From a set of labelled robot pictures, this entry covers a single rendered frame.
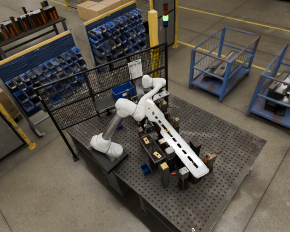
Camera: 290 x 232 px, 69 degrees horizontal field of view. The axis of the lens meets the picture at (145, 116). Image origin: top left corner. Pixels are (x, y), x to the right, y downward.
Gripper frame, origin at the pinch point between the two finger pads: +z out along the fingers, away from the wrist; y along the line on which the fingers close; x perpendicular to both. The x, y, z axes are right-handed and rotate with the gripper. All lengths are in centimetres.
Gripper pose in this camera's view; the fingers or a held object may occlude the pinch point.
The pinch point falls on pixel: (148, 101)
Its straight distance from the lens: 286.7
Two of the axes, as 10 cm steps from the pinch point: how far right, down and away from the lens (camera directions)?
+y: 8.8, -3.9, 2.7
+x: -4.7, -6.1, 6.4
